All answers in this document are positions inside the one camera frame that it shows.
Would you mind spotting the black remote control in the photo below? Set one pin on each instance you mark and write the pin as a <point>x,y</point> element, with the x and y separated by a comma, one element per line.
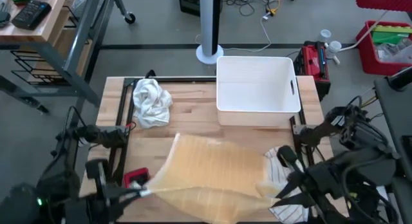
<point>30,14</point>

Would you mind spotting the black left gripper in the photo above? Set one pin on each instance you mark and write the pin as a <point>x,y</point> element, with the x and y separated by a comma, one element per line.
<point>99,175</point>

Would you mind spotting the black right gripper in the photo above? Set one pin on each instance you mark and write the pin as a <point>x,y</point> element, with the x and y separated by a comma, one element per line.
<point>322,185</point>

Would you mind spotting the yellow checked towel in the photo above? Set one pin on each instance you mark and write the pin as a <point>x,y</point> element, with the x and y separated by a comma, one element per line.
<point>212,172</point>

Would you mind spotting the white striped towel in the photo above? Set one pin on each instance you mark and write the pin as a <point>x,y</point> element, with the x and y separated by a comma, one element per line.
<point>273,172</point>

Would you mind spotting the yellow power plug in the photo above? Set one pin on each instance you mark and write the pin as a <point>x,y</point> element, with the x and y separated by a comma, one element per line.
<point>273,11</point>

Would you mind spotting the clear plastic bag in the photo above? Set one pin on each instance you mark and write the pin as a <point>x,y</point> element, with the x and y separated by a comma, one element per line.
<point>394,51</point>

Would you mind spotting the translucent plastic bag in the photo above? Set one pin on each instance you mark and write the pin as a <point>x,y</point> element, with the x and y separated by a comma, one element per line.
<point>80,2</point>

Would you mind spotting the white black floor column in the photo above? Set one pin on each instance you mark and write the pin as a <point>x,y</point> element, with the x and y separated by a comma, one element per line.
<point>206,24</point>

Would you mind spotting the white crumpled towel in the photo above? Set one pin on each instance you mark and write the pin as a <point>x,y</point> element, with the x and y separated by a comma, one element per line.
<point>151,101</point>

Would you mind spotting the small red black device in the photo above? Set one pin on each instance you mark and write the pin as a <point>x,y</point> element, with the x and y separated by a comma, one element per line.
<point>136,176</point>

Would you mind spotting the black floor box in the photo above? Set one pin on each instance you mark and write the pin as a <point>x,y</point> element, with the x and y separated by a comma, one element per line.
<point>188,3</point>

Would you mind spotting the wooden workbench top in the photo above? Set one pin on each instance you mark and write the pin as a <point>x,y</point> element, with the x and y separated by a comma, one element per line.
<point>38,27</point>

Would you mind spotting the red black tool bag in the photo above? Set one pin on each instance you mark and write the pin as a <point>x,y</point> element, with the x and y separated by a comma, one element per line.
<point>310,64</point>

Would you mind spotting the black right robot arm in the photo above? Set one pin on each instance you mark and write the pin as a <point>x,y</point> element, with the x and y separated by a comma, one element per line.
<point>363,143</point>

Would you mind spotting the red ribbed panel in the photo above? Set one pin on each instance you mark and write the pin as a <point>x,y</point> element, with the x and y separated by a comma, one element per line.
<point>383,0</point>

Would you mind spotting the green plastic block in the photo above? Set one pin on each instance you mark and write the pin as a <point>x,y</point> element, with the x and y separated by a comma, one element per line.
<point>391,32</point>

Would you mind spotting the black caster wheel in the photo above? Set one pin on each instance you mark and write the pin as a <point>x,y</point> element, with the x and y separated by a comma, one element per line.
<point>129,18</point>

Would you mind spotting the black aluminium table frame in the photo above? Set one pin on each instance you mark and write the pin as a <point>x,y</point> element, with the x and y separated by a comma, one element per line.
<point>180,79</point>

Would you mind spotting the black round object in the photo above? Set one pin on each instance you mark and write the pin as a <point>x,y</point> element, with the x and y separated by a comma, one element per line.
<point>3,19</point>

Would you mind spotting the white plastic bin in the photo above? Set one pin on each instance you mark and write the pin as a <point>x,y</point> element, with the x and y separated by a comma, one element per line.
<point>254,85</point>

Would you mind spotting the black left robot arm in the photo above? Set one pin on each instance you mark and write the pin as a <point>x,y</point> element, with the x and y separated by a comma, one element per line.
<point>58,182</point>

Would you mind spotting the cardboard under workbench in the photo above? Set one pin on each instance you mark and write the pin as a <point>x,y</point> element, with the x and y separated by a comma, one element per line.
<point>54,50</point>

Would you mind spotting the red plastic crate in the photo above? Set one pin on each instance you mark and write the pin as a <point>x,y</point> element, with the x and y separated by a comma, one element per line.
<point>367,56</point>

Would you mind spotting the grey metal workbench frame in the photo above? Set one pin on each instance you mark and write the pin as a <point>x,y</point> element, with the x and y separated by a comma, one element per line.
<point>82,31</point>

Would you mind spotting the black tube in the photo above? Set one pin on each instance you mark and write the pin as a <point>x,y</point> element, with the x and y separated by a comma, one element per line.
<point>400,79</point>

